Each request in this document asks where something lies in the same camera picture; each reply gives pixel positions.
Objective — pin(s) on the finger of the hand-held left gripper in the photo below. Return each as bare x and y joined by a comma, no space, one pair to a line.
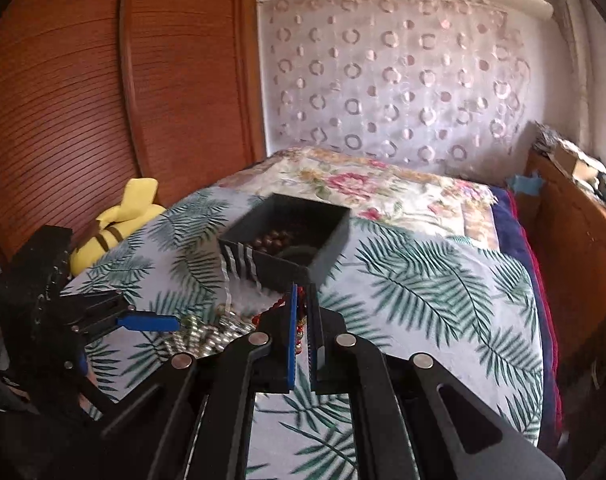
81,362
150,322

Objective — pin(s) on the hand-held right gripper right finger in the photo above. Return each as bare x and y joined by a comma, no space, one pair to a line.
311,340

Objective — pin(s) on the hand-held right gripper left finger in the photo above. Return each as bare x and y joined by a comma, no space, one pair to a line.
293,340

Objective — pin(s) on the black jewelry box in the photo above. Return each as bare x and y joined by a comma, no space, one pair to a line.
328,240

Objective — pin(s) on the yellow plush toy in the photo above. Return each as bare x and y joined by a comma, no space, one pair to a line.
128,210

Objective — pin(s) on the leaf print blanket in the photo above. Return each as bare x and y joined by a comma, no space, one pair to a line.
433,310

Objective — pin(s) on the floral quilt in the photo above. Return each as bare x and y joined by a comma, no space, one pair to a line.
383,190

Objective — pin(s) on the wooden wardrobe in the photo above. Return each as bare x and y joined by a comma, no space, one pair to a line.
83,85

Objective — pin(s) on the navy blue blanket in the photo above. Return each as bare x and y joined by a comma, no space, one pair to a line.
545,335

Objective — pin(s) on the blue cloth piece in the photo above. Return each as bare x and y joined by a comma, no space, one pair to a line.
525,184

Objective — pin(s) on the circle pattern sheer curtain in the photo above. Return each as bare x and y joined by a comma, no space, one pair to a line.
383,85

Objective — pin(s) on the wooden side cabinet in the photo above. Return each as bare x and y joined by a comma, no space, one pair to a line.
573,240

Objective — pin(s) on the cardboard box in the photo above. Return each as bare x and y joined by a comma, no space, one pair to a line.
570,160

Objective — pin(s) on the white air conditioner pipe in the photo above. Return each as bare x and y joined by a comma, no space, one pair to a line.
573,35

